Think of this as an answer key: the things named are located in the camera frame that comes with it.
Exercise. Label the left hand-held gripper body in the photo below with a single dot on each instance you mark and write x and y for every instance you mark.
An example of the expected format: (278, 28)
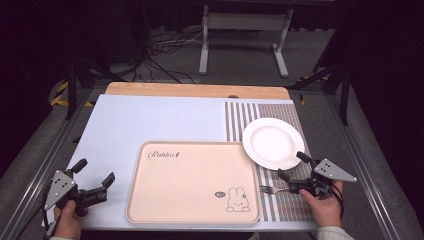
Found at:
(61, 187)

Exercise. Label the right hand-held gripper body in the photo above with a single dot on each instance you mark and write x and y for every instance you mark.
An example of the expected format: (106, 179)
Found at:
(330, 170)

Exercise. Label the silver metal fork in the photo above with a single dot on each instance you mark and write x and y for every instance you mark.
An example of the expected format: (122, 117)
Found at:
(270, 189)

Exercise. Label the white round plate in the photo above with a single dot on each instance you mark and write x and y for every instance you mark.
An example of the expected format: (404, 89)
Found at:
(272, 143)

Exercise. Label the beige tray with rabbit print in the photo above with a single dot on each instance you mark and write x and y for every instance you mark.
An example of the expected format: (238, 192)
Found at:
(190, 186)

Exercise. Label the person's left hand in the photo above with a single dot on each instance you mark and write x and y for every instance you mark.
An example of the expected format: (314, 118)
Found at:
(68, 220)

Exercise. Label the person's right hand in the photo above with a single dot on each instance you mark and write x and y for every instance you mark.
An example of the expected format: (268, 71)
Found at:
(325, 208)

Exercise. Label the grey striped placemat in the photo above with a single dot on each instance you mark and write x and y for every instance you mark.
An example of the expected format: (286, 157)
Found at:
(286, 206)

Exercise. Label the yellow black floor tape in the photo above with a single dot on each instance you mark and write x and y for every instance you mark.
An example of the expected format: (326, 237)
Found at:
(61, 96)

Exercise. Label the black metal stand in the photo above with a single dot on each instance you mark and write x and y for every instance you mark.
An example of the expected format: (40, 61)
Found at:
(345, 96)
(71, 90)

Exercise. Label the light blue table mat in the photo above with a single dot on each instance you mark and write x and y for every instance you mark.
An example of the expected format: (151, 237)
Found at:
(150, 120)

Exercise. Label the white metal stand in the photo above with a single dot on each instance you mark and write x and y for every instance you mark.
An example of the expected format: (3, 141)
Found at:
(245, 21)

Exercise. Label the aluminium frame rail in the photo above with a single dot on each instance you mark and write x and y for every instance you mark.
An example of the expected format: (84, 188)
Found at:
(43, 166)
(363, 173)

